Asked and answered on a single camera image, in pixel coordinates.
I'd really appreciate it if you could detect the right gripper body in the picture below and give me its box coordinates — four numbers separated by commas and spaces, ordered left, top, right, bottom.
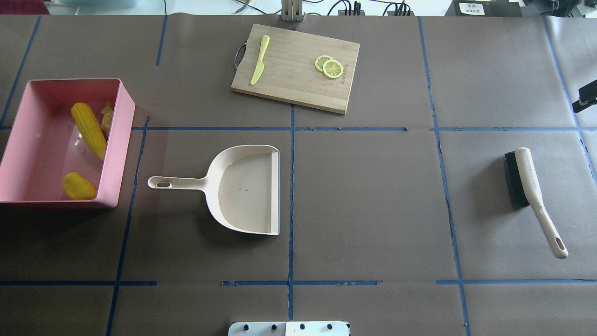
573, 79, 597, 113

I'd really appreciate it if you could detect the beige hand brush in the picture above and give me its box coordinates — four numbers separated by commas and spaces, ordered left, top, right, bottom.
504, 147, 569, 259

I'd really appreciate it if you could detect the beige plastic dustpan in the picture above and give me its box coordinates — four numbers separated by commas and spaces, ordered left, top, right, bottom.
147, 145, 281, 236

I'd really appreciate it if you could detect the toy ginger root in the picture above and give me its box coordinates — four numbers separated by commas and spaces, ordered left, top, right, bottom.
100, 100, 114, 139

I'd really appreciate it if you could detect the yellow toy corn cob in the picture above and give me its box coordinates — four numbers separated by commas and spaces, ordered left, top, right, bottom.
71, 102, 107, 161

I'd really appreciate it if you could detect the yellow toy potato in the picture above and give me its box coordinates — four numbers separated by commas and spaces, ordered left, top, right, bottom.
62, 172, 97, 200

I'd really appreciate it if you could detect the red plastic bin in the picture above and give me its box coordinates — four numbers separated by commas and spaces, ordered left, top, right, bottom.
0, 78, 136, 209

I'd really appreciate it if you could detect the black box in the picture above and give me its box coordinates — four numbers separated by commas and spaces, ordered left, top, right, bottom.
444, 0, 523, 17

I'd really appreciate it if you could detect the wooden cutting board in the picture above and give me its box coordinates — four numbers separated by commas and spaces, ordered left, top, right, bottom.
231, 24, 360, 114

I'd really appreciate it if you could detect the yellow plastic knife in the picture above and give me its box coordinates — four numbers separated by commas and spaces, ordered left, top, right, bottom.
250, 35, 270, 85

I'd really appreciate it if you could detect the red object at corner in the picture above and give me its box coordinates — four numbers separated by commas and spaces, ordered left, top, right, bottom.
0, 0, 50, 15

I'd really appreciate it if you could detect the aluminium frame post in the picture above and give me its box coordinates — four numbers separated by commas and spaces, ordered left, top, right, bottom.
281, 0, 305, 22

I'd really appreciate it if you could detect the white mounting base plate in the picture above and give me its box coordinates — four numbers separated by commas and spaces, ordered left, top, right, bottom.
228, 321, 351, 336

